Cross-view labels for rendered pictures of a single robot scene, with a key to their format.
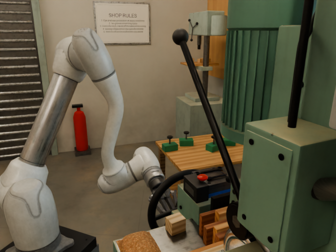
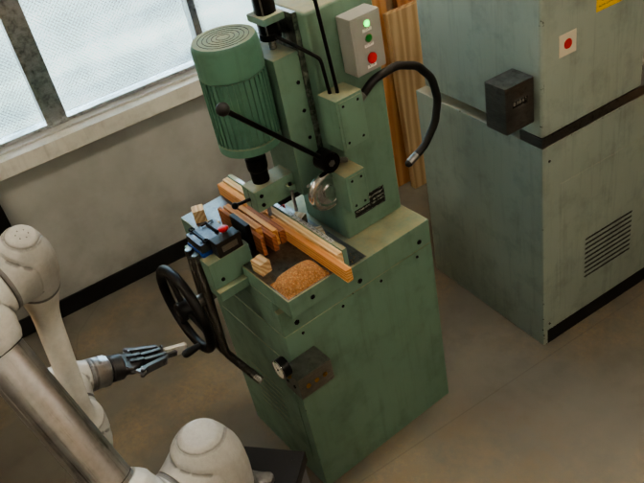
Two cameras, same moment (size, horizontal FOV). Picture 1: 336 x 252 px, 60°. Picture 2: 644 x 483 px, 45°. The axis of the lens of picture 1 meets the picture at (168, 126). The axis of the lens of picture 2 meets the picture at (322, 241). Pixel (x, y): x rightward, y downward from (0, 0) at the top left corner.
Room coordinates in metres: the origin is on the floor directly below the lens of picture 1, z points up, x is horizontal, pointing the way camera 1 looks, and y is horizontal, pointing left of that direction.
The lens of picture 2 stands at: (0.65, 1.69, 2.21)
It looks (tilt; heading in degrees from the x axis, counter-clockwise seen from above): 36 degrees down; 264
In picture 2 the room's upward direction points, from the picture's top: 13 degrees counter-clockwise
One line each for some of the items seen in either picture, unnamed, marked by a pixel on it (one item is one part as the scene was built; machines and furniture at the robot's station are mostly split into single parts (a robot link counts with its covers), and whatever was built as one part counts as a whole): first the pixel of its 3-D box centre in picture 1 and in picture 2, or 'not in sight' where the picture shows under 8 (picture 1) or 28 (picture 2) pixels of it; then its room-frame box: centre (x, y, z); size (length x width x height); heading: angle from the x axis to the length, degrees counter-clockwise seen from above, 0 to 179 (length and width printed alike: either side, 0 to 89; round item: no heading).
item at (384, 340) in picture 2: not in sight; (335, 336); (0.48, -0.25, 0.35); 0.58 x 0.45 x 0.71; 24
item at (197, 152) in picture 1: (204, 172); not in sight; (2.11, -0.29, 0.32); 0.66 x 0.57 x 0.64; 110
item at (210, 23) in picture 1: (205, 92); not in sight; (3.03, -0.39, 0.79); 0.62 x 0.48 x 1.58; 17
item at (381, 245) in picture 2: not in sight; (315, 246); (0.48, -0.25, 0.76); 0.57 x 0.45 x 0.09; 24
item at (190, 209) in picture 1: (207, 202); (219, 256); (0.77, -0.12, 0.91); 0.15 x 0.14 x 0.09; 114
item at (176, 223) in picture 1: (175, 223); (261, 264); (0.66, -0.02, 0.92); 0.04 x 0.03 x 0.04; 120
